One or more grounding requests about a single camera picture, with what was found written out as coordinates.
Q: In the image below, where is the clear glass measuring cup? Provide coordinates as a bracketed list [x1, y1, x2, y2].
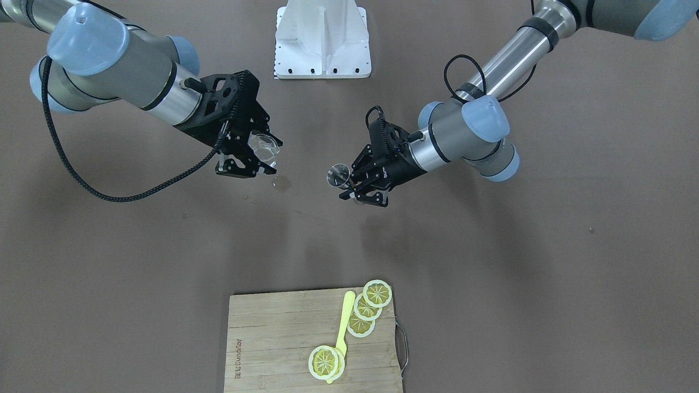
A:
[248, 134, 281, 168]

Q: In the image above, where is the steel jigger shaker cup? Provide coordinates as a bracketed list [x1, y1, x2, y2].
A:
[325, 163, 360, 194]

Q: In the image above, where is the lemon slice middle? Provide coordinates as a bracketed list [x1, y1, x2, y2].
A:
[353, 294, 382, 323]

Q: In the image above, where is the lemon slice near fork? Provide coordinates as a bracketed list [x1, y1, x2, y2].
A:
[347, 313, 376, 338]

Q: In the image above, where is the wooden cutting board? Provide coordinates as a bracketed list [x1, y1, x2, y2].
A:
[224, 288, 404, 392]

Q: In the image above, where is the lemon slice on fork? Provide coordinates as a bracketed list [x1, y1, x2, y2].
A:
[307, 345, 346, 384]

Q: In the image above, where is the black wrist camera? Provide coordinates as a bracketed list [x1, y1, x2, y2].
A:
[365, 105, 397, 145]

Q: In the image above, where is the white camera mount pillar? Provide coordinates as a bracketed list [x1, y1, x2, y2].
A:
[273, 1, 372, 80]

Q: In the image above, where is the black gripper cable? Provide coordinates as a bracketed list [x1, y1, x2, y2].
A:
[41, 55, 230, 203]

